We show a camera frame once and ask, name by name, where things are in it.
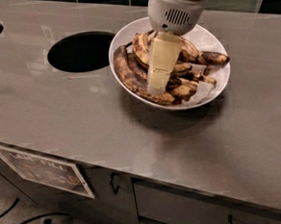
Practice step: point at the long spotted banana front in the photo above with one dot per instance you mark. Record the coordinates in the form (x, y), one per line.
(128, 77)

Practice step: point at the spotted banana second row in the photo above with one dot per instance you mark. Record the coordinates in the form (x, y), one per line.
(141, 72)

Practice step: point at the white bowl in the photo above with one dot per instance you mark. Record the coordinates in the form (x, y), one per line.
(202, 39)

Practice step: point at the landfill sign placard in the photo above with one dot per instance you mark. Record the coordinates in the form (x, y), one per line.
(46, 171)

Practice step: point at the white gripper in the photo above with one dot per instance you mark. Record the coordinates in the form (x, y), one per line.
(176, 14)

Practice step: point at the curved spotted banana top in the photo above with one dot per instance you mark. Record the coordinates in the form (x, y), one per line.
(140, 48)

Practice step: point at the white paper napkin in bowl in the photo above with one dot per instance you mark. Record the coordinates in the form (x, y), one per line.
(200, 84)

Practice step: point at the grey cabinet drawer front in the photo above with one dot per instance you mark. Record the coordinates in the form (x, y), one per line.
(168, 205)

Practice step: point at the black cabinet door handle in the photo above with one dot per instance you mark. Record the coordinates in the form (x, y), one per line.
(114, 187)

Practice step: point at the dark banana far right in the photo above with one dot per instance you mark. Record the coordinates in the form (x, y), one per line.
(215, 58)

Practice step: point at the small banana piece front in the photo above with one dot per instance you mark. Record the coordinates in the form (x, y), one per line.
(185, 90)

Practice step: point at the spotted banana upper right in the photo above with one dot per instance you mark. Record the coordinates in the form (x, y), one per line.
(187, 49)

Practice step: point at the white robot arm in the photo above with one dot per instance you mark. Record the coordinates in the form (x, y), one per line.
(170, 19)

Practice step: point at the black drawer handle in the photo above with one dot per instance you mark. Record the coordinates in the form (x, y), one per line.
(230, 219)

